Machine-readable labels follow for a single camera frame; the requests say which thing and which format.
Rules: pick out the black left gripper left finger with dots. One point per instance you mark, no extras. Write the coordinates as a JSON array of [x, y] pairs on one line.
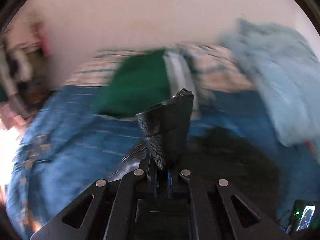
[[103, 211]]

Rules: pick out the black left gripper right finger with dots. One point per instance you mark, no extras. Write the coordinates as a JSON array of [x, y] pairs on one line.
[[218, 210]]

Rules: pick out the black leather jacket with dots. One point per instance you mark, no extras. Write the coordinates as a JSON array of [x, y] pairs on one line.
[[170, 124]]

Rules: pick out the blue striped bedspread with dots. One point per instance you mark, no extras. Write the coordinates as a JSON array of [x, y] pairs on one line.
[[67, 147]]

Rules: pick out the green varsity jacket folded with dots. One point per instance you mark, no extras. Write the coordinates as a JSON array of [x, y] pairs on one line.
[[144, 80]]

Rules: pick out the plaid checkered pillow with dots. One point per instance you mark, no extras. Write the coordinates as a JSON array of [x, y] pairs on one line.
[[213, 66]]

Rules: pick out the light blue garment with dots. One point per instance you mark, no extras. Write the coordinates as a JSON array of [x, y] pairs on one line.
[[285, 70]]

